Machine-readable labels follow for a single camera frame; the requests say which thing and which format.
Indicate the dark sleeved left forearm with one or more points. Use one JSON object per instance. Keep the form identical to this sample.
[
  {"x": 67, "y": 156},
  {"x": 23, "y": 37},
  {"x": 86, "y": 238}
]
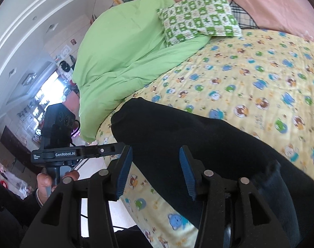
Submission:
[{"x": 16, "y": 215}]

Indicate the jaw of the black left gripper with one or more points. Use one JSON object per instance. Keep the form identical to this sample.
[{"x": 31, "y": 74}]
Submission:
[{"x": 96, "y": 151}]

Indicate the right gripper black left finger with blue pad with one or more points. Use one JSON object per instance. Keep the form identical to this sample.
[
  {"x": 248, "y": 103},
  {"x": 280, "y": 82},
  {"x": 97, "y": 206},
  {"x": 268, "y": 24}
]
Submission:
[{"x": 77, "y": 213}]

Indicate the green duvet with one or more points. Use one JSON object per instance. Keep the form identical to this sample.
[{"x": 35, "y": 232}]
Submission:
[{"x": 123, "y": 51}]

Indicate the person's left hand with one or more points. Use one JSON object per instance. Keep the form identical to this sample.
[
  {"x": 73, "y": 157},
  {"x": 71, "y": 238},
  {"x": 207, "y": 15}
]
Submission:
[{"x": 44, "y": 184}]

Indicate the green white patterned pillow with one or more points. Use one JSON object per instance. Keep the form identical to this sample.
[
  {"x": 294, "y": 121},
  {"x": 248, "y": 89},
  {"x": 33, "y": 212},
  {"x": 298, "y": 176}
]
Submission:
[{"x": 188, "y": 19}]

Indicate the black pants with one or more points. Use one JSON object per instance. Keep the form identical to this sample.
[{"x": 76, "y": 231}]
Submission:
[{"x": 157, "y": 132}]

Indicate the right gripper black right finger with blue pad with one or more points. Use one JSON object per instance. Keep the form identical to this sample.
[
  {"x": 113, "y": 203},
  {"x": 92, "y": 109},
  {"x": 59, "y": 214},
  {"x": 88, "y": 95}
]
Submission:
[{"x": 234, "y": 213}]

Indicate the pink quilt with plaid hearts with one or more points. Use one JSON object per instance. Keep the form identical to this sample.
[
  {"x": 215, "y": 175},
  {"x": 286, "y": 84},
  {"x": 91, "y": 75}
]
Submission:
[{"x": 292, "y": 16}]

